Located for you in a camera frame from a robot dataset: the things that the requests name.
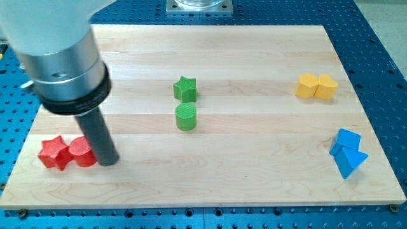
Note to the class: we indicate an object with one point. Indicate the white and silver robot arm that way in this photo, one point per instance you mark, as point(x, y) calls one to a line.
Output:
point(55, 43)

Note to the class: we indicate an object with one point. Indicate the wooden board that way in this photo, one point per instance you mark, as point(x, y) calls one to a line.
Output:
point(255, 143)

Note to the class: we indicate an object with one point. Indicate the green cylinder block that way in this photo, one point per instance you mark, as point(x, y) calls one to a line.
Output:
point(186, 116)

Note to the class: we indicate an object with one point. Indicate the green star block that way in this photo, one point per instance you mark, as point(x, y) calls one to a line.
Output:
point(185, 90)

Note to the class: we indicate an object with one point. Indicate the yellow hexagon block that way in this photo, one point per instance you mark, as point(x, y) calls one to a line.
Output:
point(306, 86)

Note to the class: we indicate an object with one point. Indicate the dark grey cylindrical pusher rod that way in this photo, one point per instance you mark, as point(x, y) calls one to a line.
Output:
point(97, 134)

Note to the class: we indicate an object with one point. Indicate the yellow heart block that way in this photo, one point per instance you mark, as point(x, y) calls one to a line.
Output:
point(327, 87)

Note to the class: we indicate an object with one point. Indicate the red cylinder block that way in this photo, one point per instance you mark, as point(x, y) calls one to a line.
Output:
point(82, 152)

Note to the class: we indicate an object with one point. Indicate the blue cube block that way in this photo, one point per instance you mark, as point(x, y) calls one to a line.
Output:
point(344, 138)

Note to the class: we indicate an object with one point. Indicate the blue triangle block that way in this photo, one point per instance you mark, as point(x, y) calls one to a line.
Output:
point(348, 159)

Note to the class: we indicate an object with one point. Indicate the red star block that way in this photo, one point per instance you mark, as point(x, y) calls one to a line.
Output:
point(55, 153)

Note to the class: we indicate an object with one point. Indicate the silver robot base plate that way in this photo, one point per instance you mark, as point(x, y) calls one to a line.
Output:
point(199, 6)

